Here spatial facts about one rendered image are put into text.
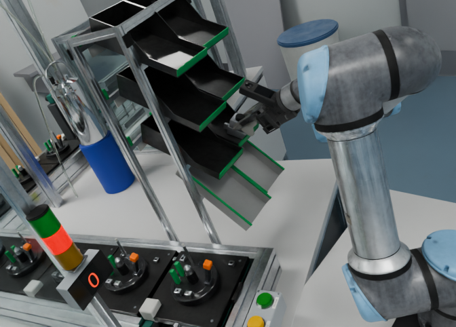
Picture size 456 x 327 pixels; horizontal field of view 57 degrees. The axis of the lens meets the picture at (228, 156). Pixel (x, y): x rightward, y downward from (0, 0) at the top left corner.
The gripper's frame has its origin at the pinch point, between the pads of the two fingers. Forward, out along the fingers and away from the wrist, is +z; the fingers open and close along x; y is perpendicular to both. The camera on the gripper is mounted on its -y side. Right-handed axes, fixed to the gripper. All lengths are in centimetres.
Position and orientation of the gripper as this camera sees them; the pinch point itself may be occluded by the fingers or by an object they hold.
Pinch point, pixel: (238, 121)
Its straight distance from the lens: 131.9
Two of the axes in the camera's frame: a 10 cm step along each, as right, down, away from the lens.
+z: -6.1, 3.3, 7.2
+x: 4.4, -6.1, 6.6
